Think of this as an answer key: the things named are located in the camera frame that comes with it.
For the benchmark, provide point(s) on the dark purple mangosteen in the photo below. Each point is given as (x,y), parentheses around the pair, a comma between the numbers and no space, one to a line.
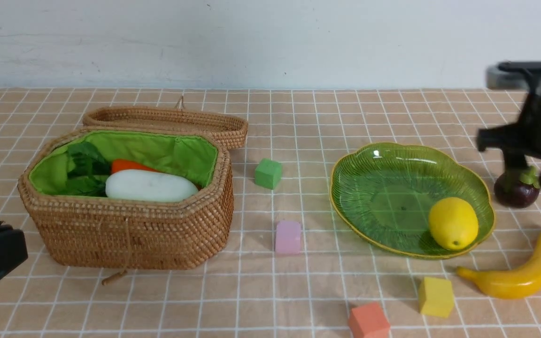
(517,188)

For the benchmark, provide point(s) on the yellow lemon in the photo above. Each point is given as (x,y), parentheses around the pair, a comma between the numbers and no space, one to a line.
(453,223)

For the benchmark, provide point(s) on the yellow banana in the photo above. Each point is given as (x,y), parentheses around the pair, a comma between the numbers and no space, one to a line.
(520,282)

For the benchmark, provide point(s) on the white radish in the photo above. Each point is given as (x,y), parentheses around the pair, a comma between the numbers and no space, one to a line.
(140,185)

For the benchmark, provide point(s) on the woven wicker basket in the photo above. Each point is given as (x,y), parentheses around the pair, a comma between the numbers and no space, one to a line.
(100,232)

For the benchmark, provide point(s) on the green leafy vegetable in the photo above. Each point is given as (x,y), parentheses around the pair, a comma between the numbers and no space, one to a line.
(88,172)

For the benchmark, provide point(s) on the orange carrot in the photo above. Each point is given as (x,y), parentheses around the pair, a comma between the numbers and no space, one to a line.
(120,165)

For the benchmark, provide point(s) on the green glass plate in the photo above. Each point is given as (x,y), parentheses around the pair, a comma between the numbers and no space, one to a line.
(384,192)

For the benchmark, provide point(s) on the yellow cube block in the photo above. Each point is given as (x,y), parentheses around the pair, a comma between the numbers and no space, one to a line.
(436,297)

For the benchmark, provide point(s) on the orange cube block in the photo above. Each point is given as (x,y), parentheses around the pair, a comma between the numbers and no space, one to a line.
(368,321)

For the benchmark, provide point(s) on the pink cube block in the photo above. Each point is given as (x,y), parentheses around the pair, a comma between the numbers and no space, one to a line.
(288,237)

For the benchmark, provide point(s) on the beige checkered tablecloth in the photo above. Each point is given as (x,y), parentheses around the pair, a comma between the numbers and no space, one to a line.
(248,290)

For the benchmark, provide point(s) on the green cube block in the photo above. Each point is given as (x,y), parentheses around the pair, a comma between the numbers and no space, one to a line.
(268,173)

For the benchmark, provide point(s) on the woven wicker basket lid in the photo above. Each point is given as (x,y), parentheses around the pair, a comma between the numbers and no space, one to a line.
(228,130)

